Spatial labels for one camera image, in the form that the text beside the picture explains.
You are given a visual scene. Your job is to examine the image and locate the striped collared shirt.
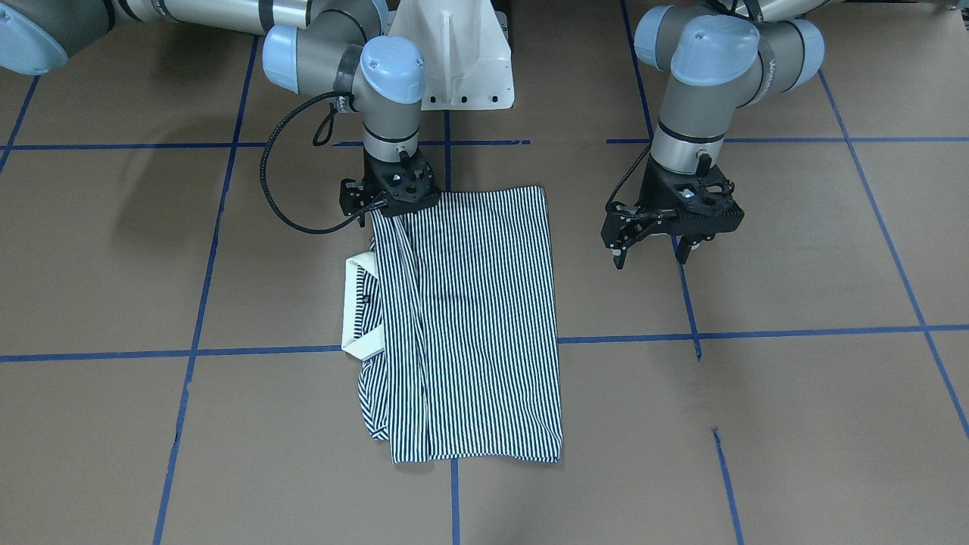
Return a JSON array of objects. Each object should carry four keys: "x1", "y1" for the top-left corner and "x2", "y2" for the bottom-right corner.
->
[{"x1": 341, "y1": 186, "x2": 563, "y2": 463}]

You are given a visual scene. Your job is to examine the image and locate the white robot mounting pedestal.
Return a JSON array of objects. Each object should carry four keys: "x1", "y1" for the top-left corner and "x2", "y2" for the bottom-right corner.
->
[{"x1": 390, "y1": 1, "x2": 516, "y2": 111}]

